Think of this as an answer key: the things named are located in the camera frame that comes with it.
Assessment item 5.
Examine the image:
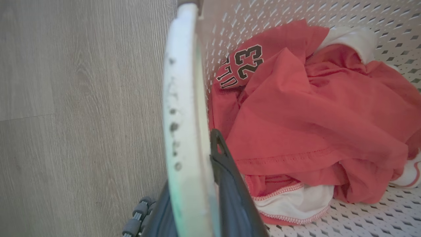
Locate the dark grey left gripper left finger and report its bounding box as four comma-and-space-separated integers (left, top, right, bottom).
122, 182, 180, 237

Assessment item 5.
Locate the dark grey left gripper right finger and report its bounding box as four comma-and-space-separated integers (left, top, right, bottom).
210, 129, 269, 237

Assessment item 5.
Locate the white perforated plastic laundry basket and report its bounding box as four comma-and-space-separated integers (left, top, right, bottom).
162, 0, 421, 237

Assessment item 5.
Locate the white garment with red trim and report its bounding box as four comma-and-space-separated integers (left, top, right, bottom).
245, 26, 421, 226

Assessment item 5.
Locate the red jersey with number 23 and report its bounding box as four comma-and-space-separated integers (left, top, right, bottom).
208, 19, 421, 204

